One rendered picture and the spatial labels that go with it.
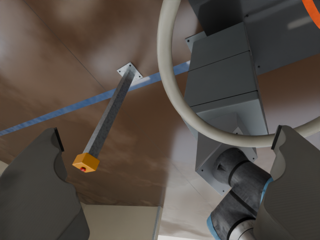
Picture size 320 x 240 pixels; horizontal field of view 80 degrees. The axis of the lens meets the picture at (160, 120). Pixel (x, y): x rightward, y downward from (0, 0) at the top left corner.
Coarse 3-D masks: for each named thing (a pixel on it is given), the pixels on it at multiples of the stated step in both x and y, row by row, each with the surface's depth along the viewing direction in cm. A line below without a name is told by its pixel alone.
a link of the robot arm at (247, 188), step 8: (240, 168) 83; (248, 168) 82; (256, 168) 81; (232, 176) 84; (240, 176) 81; (248, 176) 79; (256, 176) 77; (264, 176) 76; (232, 184) 84; (240, 184) 80; (248, 184) 77; (256, 184) 75; (264, 184) 73; (232, 192) 80; (240, 192) 77; (248, 192) 76; (256, 192) 74; (264, 192) 72; (240, 200) 76; (248, 200) 75; (256, 200) 73; (248, 208) 74; (256, 208) 74; (256, 216) 74
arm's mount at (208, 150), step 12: (216, 120) 100; (228, 120) 95; (240, 120) 98; (240, 132) 92; (204, 144) 95; (216, 144) 91; (228, 144) 91; (204, 156) 91; (216, 156) 91; (252, 156) 103; (204, 168) 90; (216, 180) 97
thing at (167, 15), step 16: (176, 0) 33; (160, 16) 35; (160, 32) 36; (160, 48) 37; (160, 64) 39; (176, 96) 42; (192, 112) 44; (208, 128) 46; (304, 128) 46; (240, 144) 48; (256, 144) 48
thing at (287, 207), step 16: (288, 128) 10; (272, 144) 11; (288, 144) 9; (304, 144) 9; (288, 160) 8; (304, 160) 8; (272, 176) 9; (288, 176) 8; (304, 176) 8; (272, 192) 7; (288, 192) 7; (304, 192) 7; (272, 208) 6; (288, 208) 6; (304, 208) 6; (256, 224) 7; (272, 224) 6; (288, 224) 6; (304, 224) 6
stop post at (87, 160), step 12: (120, 72) 200; (132, 72) 196; (120, 84) 182; (120, 96) 173; (108, 108) 162; (108, 120) 154; (96, 132) 145; (108, 132) 151; (96, 144) 139; (84, 156) 127; (96, 156) 136; (96, 168) 132
